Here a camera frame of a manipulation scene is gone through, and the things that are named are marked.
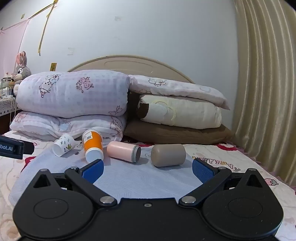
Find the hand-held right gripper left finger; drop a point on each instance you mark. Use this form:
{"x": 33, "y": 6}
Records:
{"x": 93, "y": 171}

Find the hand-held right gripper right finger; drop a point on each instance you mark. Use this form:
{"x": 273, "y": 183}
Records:
{"x": 203, "y": 172}

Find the orange cup with white base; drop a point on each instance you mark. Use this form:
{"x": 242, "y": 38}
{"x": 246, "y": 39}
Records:
{"x": 93, "y": 143}

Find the pink cup with grey rim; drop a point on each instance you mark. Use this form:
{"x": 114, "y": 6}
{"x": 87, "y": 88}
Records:
{"x": 120, "y": 150}

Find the grey-brown cup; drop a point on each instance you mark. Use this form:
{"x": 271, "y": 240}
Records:
{"x": 167, "y": 154}

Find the white printed paper cup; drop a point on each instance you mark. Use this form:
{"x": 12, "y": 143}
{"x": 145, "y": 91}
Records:
{"x": 63, "y": 144}

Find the printed bed sheet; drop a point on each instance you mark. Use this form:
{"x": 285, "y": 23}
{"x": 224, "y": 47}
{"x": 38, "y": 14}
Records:
{"x": 231, "y": 154}

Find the bedside table with lace cloth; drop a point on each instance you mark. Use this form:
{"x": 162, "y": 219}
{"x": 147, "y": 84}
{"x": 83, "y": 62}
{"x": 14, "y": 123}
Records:
{"x": 5, "y": 111}

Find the brown pillow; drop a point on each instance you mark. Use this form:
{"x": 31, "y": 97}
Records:
{"x": 175, "y": 135}

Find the white textured mat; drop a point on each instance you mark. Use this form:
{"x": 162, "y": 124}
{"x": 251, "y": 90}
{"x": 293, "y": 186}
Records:
{"x": 138, "y": 182}

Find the lilac checked folded quilt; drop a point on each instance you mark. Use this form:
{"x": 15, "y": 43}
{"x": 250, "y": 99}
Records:
{"x": 74, "y": 92}
{"x": 69, "y": 127}

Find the cream folded blanket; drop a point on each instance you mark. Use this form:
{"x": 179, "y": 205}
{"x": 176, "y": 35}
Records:
{"x": 185, "y": 113}

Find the glass pitcher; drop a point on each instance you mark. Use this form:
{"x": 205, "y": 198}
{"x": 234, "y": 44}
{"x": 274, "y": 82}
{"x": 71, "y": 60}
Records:
{"x": 7, "y": 82}

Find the grey plush rabbit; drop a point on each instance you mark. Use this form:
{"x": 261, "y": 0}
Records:
{"x": 22, "y": 70}

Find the pale pink printed pillow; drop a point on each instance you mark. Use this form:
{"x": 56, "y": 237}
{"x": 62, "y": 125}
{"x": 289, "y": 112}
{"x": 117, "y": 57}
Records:
{"x": 180, "y": 89}

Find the pink mosquito net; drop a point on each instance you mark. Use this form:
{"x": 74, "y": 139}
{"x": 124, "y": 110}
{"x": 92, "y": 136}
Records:
{"x": 11, "y": 51}

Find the cream curtain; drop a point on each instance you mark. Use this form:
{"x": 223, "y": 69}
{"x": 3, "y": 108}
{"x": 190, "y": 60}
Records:
{"x": 266, "y": 88}

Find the beige bed headboard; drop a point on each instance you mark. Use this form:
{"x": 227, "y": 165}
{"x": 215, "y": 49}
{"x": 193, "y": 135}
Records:
{"x": 138, "y": 64}

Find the yellow tape strip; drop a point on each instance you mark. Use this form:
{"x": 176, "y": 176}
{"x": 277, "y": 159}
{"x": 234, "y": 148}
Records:
{"x": 47, "y": 24}

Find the yellow wall sticker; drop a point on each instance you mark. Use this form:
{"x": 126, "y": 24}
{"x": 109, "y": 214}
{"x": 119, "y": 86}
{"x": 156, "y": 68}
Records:
{"x": 53, "y": 66}

